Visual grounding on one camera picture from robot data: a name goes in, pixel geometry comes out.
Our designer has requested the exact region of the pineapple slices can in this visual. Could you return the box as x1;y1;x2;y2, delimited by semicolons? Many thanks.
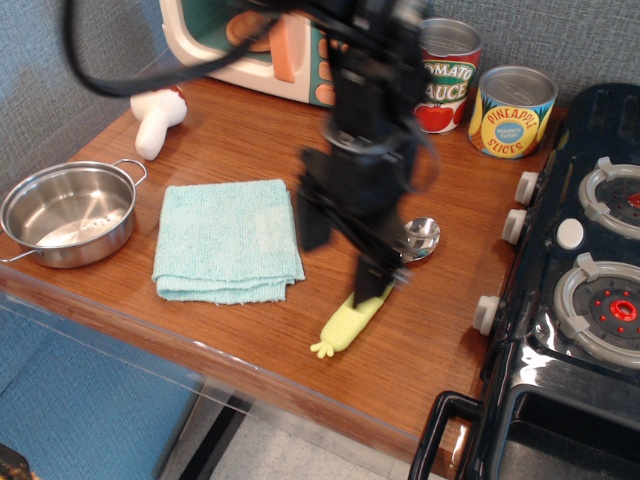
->
468;65;558;160

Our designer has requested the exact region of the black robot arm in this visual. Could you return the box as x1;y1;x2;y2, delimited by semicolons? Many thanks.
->
247;1;429;305

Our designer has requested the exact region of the spoon with yellow handle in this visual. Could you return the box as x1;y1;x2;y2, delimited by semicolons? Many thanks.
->
309;217;441;359

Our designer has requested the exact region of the tomato sauce can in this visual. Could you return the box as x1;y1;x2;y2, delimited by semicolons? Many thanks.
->
415;17;483;134

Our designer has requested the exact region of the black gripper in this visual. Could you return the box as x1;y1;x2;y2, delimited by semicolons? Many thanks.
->
297;137;418;307

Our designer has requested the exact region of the plush mushroom toy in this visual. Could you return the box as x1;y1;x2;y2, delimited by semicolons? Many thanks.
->
130;85;188;160

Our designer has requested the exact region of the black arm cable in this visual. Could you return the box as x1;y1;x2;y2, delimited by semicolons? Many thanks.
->
59;0;291;99

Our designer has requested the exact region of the black toy stove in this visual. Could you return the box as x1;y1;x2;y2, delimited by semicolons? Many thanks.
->
410;83;639;479

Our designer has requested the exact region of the teal toy microwave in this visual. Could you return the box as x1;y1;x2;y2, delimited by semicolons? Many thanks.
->
158;0;351;109

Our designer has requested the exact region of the light blue folded cloth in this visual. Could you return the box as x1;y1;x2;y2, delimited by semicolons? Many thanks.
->
152;179;305;305

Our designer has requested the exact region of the small steel pot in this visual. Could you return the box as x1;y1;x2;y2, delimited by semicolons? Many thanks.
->
1;159;148;269

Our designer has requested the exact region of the orange toy plate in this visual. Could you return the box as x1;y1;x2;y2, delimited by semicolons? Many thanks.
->
225;11;270;53

